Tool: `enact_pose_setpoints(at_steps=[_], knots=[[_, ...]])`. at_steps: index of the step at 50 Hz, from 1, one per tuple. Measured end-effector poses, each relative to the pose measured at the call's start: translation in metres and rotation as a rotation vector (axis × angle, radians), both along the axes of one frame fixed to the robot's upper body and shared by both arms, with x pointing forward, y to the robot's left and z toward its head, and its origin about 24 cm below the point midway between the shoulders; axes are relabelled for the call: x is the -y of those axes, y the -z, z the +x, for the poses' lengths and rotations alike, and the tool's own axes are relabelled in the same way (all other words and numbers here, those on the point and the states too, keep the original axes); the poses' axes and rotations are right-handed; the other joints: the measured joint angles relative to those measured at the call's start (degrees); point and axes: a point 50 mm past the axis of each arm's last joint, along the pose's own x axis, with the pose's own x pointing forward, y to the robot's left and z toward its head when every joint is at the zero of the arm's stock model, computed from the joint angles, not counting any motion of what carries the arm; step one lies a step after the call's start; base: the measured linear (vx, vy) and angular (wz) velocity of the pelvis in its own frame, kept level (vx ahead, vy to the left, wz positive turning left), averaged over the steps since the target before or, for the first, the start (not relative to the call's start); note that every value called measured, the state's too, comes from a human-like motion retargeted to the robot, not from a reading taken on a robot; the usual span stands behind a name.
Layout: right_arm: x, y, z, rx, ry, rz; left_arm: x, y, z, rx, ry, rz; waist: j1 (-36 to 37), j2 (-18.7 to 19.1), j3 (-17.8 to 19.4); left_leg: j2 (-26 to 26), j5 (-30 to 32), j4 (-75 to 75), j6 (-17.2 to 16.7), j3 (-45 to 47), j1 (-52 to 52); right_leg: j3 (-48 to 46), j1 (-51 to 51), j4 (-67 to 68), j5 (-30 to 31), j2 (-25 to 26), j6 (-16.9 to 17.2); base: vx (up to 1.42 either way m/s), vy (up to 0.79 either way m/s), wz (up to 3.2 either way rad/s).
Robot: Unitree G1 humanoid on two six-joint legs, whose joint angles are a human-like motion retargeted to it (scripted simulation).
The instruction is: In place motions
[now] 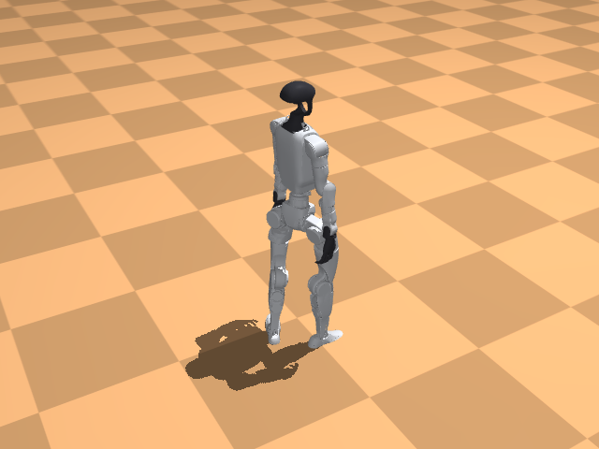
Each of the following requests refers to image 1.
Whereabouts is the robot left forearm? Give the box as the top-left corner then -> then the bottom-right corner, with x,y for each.
273,161 -> 287,200

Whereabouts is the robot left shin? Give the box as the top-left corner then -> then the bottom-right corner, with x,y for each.
269,269 -> 285,334

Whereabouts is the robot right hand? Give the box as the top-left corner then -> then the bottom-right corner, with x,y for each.
315,226 -> 337,264

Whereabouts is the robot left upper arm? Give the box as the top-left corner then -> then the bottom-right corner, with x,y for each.
270,117 -> 286,166

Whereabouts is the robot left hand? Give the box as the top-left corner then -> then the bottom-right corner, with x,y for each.
272,191 -> 286,208

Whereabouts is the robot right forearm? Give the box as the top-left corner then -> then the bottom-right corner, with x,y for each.
319,183 -> 338,235

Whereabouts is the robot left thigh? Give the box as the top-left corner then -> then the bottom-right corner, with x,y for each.
267,205 -> 293,288

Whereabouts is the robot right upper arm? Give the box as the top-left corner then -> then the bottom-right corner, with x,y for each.
304,135 -> 336,196

